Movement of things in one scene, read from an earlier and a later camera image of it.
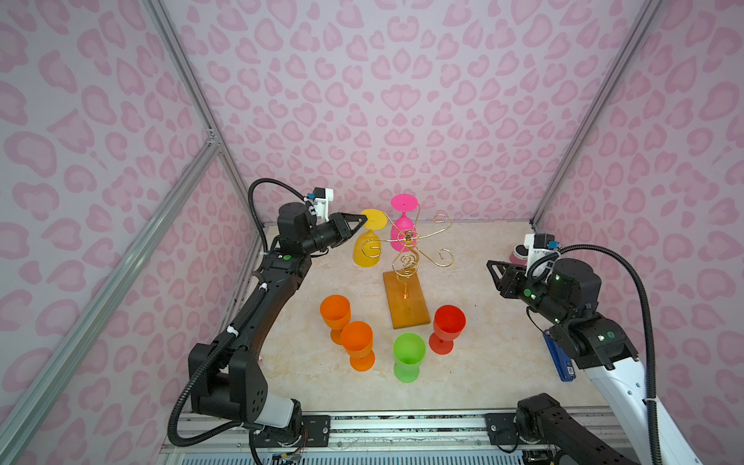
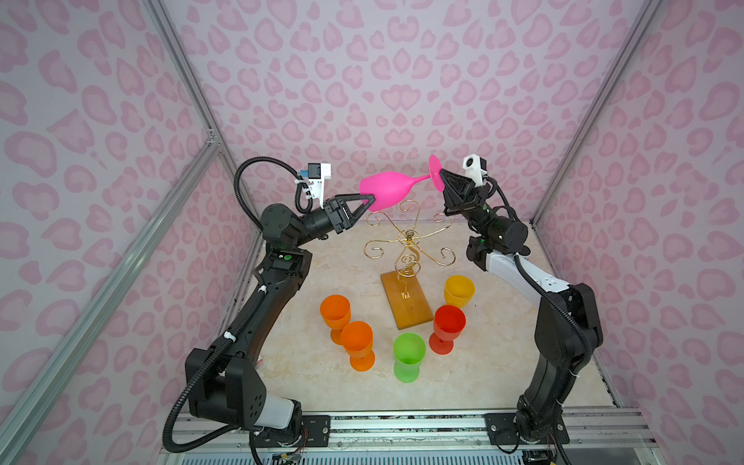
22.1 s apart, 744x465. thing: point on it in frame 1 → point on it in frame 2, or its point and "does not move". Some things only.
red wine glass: (449, 322) does not move
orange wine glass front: (336, 311) does not move
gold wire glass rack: (407, 261) does not move
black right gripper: (511, 278) → (471, 203)
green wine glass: (409, 350) does not move
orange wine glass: (357, 339) does not move
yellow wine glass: (367, 249) → (458, 291)
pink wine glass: (403, 233) → (391, 189)
